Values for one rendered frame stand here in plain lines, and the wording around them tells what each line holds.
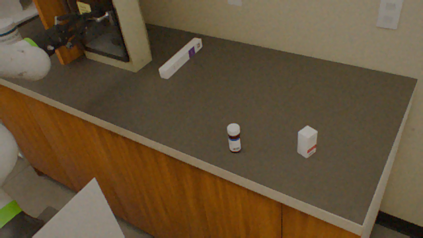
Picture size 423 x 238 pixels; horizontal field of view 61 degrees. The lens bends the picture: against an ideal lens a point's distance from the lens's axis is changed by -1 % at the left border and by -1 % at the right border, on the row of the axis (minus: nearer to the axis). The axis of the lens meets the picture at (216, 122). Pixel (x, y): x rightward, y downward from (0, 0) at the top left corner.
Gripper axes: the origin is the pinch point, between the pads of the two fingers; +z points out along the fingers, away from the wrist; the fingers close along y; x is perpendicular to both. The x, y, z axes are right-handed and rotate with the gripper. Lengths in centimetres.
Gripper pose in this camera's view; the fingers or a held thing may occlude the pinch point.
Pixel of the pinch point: (89, 18)
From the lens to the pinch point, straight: 153.9
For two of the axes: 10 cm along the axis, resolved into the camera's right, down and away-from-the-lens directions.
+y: -1.3, -7.6, -6.3
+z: 5.3, -5.9, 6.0
